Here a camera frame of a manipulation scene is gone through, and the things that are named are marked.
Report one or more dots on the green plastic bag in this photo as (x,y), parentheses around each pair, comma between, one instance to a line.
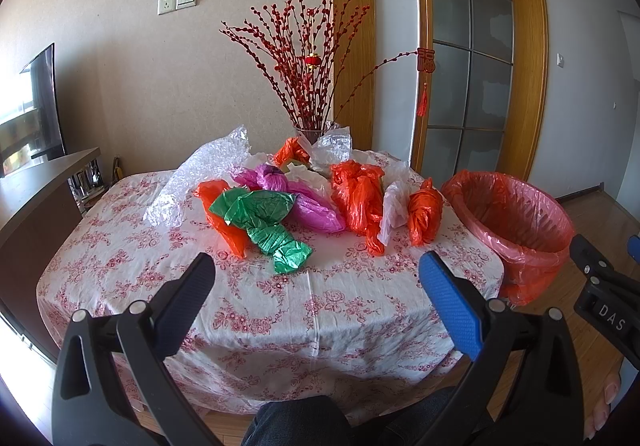
(260,214)

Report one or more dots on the white paper bag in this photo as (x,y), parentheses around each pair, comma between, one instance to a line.
(398,184)

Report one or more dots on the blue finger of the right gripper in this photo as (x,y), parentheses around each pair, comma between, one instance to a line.
(633,248)

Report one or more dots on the bubble wrap sheet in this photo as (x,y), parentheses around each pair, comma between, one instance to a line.
(214,160)

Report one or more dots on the person's right hand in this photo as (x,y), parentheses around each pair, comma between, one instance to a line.
(602,408)

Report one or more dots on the white wall socket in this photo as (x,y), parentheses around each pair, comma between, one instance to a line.
(165,6)

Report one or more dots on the clear plastic bag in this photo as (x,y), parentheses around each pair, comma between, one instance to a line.
(332,147)

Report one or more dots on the wooden door frame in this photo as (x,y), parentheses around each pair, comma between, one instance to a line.
(528,89)

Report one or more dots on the floral pink white tablecloth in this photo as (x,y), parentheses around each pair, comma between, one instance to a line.
(349,325)

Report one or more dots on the red berry branches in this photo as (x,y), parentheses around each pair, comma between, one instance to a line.
(278,37)

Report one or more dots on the large orange plastic bag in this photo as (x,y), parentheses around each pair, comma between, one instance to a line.
(358,194)

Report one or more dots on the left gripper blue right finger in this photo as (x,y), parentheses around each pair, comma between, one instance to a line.
(523,384)

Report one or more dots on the red-lined trash basket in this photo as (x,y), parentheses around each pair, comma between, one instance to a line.
(527,228)

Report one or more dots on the dark trouser knee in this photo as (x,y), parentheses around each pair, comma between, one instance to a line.
(318,421)

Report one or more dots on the dark wooden tv cabinet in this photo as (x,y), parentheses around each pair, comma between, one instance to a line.
(38,213)

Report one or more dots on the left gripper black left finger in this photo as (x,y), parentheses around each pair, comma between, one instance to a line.
(89,403)

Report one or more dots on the magenta plastic bag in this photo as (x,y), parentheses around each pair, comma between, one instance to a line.
(311,209)

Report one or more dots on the small red lantern ornament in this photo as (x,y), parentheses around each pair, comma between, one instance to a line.
(312,60)

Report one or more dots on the flat screen television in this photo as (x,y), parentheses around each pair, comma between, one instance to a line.
(31,129)

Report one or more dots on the red fu tassel ornament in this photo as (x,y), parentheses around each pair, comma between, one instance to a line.
(426,66)

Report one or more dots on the frosted glass sliding door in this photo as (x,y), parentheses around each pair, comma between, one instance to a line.
(471,86)

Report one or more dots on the small orange plastic bag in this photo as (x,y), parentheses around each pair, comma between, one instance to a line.
(424,213)

